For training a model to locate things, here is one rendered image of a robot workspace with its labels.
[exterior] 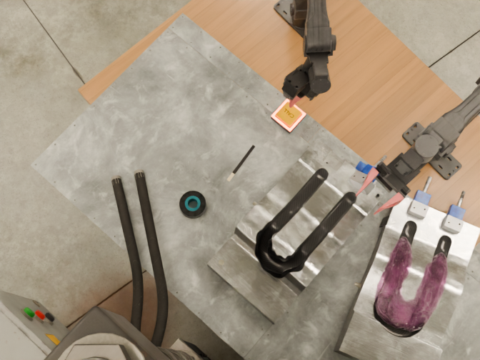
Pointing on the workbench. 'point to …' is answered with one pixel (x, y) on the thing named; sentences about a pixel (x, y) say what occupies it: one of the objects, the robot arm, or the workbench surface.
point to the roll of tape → (193, 201)
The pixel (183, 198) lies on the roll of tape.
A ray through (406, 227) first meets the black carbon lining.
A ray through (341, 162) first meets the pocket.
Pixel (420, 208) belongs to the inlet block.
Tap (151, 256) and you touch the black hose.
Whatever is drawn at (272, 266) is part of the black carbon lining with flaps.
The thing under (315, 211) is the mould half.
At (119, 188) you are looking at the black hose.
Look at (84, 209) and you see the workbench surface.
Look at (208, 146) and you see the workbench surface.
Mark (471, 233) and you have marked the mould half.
